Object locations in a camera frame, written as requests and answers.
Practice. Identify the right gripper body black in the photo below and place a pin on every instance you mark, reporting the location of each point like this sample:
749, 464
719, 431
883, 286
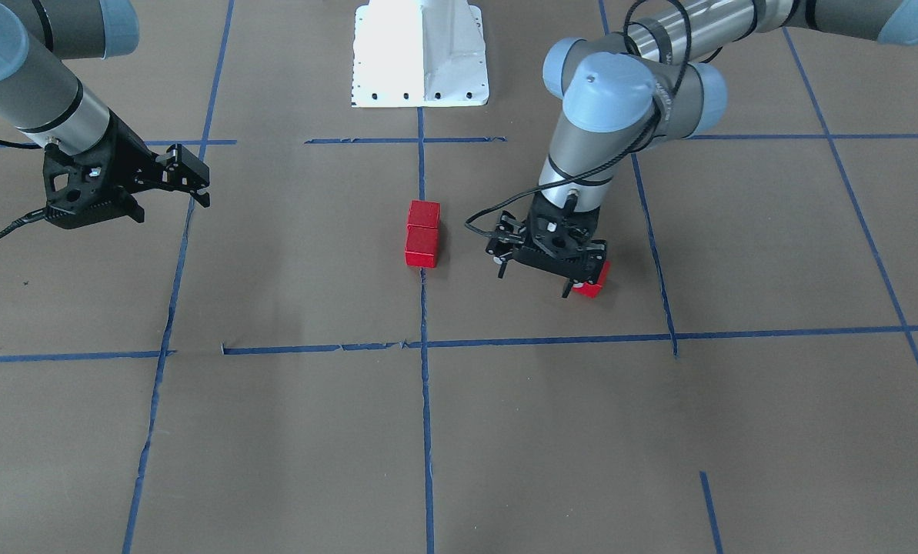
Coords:
125, 158

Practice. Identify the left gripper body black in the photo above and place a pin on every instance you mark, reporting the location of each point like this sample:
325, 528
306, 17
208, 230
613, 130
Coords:
504, 245

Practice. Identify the red block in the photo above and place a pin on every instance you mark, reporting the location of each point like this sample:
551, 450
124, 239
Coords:
423, 214
592, 288
421, 246

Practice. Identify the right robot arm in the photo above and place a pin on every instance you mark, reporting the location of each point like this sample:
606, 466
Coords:
40, 95

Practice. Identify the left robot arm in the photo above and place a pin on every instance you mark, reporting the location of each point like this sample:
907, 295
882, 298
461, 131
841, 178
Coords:
649, 83

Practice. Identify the brown paper table cover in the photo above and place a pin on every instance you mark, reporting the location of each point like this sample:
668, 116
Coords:
269, 376

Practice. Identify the white camera mast pedestal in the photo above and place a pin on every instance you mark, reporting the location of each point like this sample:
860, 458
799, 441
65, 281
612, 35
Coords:
411, 54

